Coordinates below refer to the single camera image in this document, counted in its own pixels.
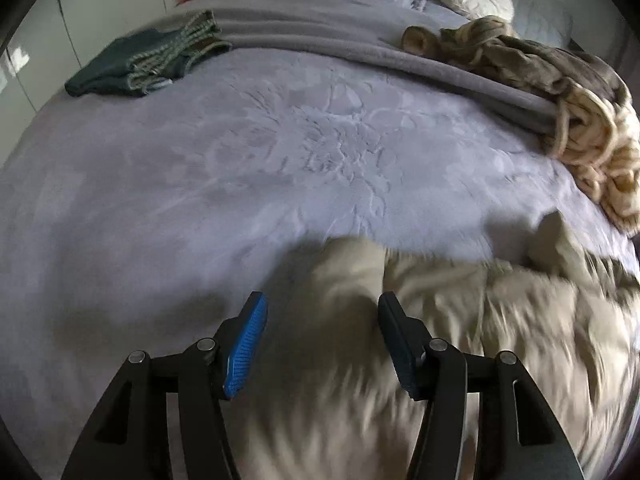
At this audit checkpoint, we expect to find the white wardrobe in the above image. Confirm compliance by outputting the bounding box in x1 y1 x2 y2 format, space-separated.
0 0 173 116

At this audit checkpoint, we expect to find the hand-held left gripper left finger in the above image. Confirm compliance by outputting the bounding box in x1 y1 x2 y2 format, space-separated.
60 290 269 480

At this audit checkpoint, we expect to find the grey fleece blanket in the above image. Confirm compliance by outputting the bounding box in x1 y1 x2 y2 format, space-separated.
160 7 563 148

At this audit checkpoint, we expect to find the brown fleece garment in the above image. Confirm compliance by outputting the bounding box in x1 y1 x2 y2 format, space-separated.
402 15 633 111

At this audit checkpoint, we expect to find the lilac embossed bedspread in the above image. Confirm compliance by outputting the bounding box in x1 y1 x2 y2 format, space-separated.
0 0 640 480

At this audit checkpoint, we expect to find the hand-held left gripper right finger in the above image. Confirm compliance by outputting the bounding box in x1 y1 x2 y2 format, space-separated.
377 291 586 480

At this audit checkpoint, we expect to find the grey quilted headboard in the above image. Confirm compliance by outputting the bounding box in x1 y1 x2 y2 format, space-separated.
270 0 573 48

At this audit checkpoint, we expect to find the dark green folded garment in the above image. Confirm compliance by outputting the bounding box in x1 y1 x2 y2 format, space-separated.
65 10 233 98

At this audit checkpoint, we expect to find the beige puffer jacket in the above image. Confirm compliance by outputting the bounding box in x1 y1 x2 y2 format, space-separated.
235 210 640 480

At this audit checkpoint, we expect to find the cream striped robe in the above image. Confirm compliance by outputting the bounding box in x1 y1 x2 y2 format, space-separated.
440 16 640 236

